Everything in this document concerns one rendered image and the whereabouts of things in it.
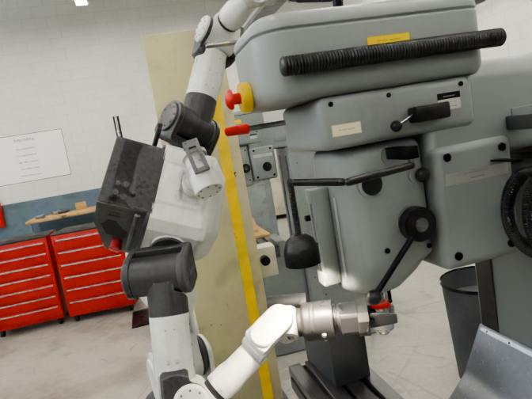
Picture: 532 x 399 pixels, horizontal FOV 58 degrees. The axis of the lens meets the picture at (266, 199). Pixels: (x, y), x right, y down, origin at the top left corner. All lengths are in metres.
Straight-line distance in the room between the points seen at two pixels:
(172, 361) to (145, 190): 0.40
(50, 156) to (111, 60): 2.18
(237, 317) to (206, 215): 1.76
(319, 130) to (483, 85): 0.37
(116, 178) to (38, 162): 8.96
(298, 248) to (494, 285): 0.65
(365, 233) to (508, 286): 0.51
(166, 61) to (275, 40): 1.87
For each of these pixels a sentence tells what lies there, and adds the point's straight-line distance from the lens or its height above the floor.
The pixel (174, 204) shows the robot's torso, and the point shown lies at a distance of 1.18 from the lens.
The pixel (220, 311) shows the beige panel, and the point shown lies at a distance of 2.86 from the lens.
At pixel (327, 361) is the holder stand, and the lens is 1.56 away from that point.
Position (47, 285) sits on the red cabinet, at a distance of 5.81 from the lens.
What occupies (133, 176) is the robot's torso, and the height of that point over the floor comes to 1.63.
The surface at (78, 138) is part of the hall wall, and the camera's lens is 10.04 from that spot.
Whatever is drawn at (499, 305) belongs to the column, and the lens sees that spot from 1.43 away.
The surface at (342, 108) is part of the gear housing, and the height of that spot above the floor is 1.70.
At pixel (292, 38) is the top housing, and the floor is 1.84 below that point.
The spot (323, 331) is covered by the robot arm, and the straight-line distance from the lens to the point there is 1.12.
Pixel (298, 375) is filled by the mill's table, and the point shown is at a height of 0.90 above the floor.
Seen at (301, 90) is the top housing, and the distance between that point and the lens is 0.89.
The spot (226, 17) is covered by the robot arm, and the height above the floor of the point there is 2.01.
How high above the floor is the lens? 1.68
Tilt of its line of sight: 8 degrees down
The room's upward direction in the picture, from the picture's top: 10 degrees counter-clockwise
